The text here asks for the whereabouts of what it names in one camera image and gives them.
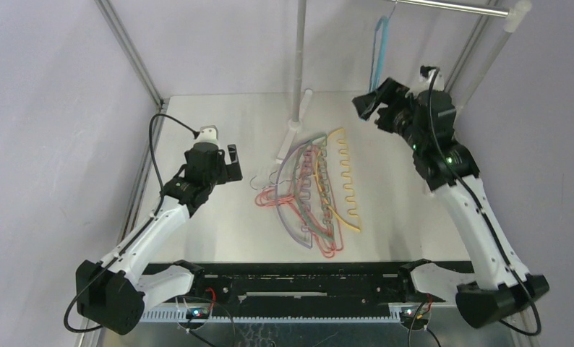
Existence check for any teal wavy hanger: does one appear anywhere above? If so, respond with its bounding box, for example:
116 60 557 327
368 1 398 92

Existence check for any green wavy hanger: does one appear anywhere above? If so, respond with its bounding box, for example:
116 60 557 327
294 133 335 242

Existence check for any purple wavy hanger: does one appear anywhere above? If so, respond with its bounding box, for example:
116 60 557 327
249 139 314 249

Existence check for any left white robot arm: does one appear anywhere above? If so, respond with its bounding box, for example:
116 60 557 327
64 142 243 335

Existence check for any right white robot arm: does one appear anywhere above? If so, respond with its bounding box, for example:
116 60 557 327
352 78 549 328

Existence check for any yellow wavy hanger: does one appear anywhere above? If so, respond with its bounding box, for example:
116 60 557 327
327 127 361 233

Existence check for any metal hanging rod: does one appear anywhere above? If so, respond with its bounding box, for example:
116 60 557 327
393 0 510 18

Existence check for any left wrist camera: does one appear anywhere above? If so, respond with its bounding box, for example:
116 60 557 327
194 125 220 148

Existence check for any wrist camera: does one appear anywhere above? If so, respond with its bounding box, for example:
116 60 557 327
419 65 445 91
194 125 220 148

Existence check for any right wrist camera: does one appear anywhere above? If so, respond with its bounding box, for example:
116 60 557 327
419 65 445 91

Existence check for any left black cable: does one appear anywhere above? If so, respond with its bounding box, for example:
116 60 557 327
64 113 201 334

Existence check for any black cable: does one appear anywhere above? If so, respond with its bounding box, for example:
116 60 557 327
64 113 201 334
423 67 541 337

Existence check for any pink wire hanger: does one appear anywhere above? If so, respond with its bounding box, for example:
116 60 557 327
254 148 346 259

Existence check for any red wire hanger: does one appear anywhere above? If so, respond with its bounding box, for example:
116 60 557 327
254 145 346 259

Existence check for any right aluminium frame post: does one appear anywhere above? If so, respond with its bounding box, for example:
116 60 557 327
443 14 494 101

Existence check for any aluminium frame post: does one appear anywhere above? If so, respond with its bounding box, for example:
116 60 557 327
95 0 166 108
443 14 494 101

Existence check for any white clothes rack frame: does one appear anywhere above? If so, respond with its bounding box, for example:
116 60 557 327
275 1 532 164

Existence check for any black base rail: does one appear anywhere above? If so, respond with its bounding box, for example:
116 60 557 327
156 262 452 322

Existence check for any left aluminium frame post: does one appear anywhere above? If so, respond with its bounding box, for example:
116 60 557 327
95 0 166 108

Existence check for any right black cable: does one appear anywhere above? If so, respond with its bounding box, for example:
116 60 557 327
423 67 541 337

